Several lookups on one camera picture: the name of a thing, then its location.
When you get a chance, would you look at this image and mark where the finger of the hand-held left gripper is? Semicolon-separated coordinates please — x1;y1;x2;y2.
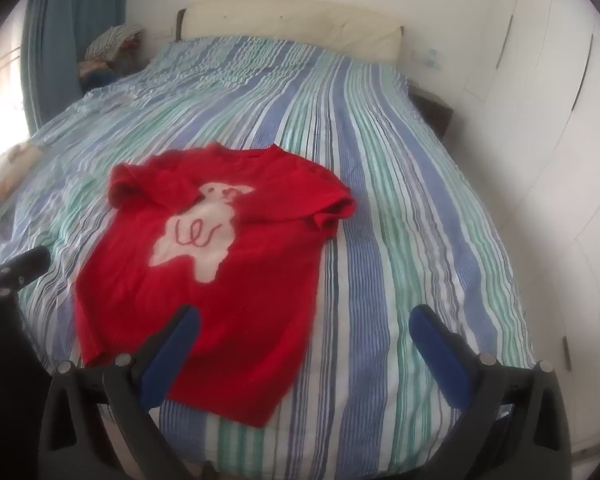
0;247;52;303

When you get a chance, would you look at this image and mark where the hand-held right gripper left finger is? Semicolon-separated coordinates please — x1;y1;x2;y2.
37;304;203;480

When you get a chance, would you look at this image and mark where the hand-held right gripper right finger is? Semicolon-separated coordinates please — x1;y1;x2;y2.
409;304;578;480

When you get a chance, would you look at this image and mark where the red shirt with white print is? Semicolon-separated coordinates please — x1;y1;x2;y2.
74;142;357;428

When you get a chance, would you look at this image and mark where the pile of clothes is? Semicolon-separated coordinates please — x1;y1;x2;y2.
77;24;148;93

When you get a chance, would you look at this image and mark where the beige cloth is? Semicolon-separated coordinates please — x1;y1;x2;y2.
0;142;43;206

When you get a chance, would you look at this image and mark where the striped bed blanket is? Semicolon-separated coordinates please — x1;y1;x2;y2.
0;35;538;480

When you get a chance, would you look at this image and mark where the blue curtain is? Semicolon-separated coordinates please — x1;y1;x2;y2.
22;0;131;131

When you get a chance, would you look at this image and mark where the dark wooden nightstand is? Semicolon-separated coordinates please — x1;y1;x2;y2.
410;85;455;141

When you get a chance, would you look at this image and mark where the white wardrobe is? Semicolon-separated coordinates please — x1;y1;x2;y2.
462;0;600;411

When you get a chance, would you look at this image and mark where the cream padded headboard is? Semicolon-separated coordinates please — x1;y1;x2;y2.
174;0;406;63

